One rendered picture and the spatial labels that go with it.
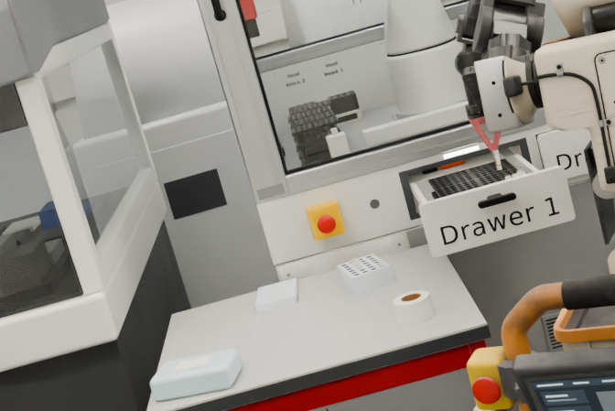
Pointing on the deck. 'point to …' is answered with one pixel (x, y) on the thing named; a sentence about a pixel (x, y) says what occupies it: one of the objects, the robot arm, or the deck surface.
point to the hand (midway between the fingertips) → (492, 146)
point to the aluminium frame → (321, 172)
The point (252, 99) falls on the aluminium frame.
